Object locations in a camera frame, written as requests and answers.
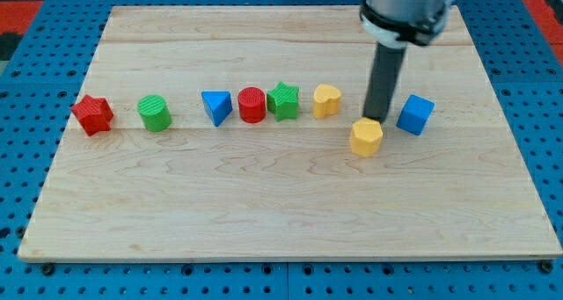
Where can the red star block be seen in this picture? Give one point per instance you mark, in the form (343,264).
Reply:
(93,114)

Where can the red cylinder block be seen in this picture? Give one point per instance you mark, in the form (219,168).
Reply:
(252,105)

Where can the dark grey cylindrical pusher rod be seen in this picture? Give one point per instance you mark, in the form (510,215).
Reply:
(383,80)

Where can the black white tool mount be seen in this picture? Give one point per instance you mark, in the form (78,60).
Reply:
(399,22)

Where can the green star block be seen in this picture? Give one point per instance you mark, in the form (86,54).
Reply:
(283,102)

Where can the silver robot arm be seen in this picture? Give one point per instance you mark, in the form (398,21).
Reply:
(395,24)

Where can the yellow hexagon block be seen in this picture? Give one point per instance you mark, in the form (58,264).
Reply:
(365,137)

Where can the yellow heart block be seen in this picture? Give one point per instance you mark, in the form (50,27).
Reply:
(326,101)

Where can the light wooden board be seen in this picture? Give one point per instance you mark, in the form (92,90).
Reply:
(287,190)

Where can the green cylinder block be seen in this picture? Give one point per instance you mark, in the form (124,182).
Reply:
(154,113)

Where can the blue triangle block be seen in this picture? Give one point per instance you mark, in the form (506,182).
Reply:
(217,105)

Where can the blue cube block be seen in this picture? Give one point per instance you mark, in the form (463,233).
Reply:
(415,114)

